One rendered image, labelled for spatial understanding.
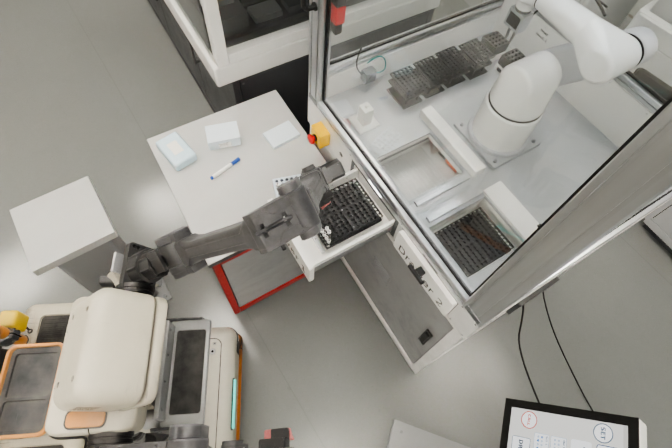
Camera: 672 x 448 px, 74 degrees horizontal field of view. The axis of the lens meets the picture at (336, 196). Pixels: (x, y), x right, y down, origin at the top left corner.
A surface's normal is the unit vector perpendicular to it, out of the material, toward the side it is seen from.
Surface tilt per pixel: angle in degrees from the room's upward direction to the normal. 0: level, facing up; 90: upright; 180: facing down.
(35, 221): 0
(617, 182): 90
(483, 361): 0
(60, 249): 0
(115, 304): 42
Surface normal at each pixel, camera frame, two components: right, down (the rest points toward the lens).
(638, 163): -0.85, 0.42
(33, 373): 0.06, -0.51
